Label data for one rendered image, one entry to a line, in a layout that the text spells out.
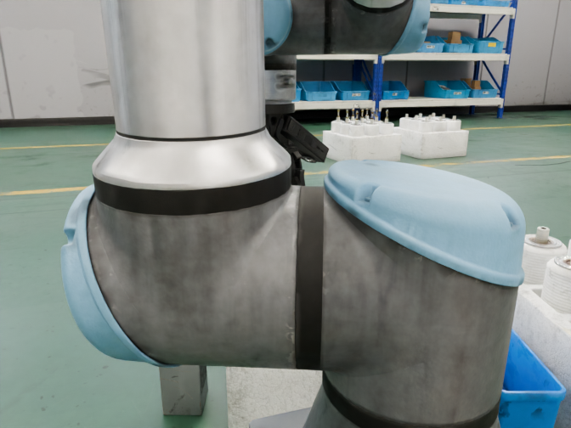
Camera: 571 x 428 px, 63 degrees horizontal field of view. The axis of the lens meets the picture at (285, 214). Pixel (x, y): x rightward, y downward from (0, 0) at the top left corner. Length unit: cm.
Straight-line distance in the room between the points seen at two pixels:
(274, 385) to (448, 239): 55
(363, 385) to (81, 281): 17
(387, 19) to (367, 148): 261
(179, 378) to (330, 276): 65
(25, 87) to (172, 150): 566
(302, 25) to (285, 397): 53
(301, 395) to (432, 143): 281
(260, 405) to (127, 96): 60
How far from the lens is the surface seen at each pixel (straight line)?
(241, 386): 76
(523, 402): 86
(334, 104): 548
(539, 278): 107
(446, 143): 350
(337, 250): 25
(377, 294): 25
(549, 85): 831
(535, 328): 99
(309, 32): 53
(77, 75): 582
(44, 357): 117
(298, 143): 69
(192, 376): 87
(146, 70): 24
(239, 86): 25
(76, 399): 102
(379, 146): 316
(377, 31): 53
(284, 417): 44
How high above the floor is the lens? 59
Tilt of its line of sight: 17 degrees down
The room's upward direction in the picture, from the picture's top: straight up
